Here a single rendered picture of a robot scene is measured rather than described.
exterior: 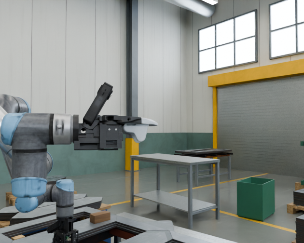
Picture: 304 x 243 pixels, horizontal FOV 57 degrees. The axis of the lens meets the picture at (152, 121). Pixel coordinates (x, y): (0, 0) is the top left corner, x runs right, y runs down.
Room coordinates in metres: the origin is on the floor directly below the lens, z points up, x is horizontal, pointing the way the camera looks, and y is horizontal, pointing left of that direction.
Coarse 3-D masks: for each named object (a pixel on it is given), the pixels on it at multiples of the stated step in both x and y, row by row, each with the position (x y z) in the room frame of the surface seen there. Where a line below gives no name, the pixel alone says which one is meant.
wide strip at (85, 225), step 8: (112, 216) 1.90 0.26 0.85; (80, 224) 1.75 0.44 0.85; (88, 224) 1.75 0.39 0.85; (96, 224) 1.75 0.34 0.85; (104, 224) 1.75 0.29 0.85; (40, 232) 1.61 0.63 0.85; (80, 232) 1.61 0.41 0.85; (16, 240) 1.50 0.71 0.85; (24, 240) 1.50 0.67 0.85; (32, 240) 1.50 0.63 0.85; (40, 240) 1.50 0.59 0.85; (48, 240) 1.50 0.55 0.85
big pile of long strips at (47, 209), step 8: (80, 200) 2.33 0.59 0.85; (88, 200) 2.33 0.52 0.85; (96, 200) 2.33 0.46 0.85; (8, 208) 2.09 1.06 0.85; (40, 208) 2.09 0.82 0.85; (48, 208) 2.09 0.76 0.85; (96, 208) 2.28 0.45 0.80; (0, 216) 1.99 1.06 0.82; (8, 216) 1.99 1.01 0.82; (16, 216) 1.89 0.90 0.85; (24, 216) 1.89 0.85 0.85; (32, 216) 1.89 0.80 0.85; (40, 216) 1.91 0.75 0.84
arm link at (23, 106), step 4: (12, 96) 1.18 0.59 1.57; (16, 100) 1.18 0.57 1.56; (20, 100) 1.22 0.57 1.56; (24, 100) 1.26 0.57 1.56; (20, 104) 1.20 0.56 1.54; (24, 104) 1.24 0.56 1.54; (28, 104) 1.29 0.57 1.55; (20, 108) 1.19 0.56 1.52; (24, 108) 1.23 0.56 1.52; (28, 108) 1.27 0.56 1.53; (20, 112) 1.19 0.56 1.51; (28, 112) 1.27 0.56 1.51
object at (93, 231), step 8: (80, 216) 1.98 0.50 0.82; (88, 216) 1.97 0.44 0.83; (40, 224) 1.77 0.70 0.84; (48, 224) 1.81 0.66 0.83; (112, 224) 1.78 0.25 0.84; (120, 224) 1.78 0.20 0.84; (8, 232) 1.63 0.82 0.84; (16, 232) 1.66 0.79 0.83; (24, 232) 1.68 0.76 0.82; (88, 232) 1.64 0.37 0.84; (96, 232) 1.67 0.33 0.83; (136, 232) 1.67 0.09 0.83; (144, 232) 1.61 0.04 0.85; (168, 232) 1.61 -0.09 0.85; (168, 240) 1.50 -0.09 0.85; (176, 240) 1.50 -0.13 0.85
